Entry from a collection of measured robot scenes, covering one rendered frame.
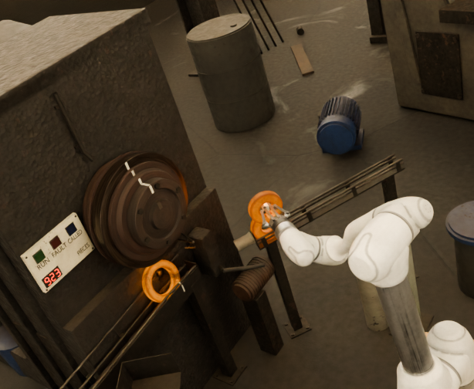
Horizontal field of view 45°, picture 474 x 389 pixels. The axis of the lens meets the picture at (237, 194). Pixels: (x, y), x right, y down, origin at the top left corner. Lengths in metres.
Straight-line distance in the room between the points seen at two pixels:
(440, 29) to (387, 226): 2.78
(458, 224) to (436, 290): 0.45
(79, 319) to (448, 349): 1.37
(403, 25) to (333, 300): 2.16
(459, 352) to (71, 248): 1.45
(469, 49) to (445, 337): 2.55
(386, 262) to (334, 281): 1.69
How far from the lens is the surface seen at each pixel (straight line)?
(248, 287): 2.70
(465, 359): 2.18
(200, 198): 2.73
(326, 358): 2.99
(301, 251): 2.18
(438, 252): 3.44
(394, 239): 1.70
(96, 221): 2.21
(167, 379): 2.35
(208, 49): 4.85
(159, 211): 2.24
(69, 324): 2.38
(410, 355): 1.96
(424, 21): 4.40
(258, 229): 2.67
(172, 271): 2.55
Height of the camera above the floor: 2.30
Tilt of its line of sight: 32 degrees down
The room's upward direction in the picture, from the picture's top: 19 degrees counter-clockwise
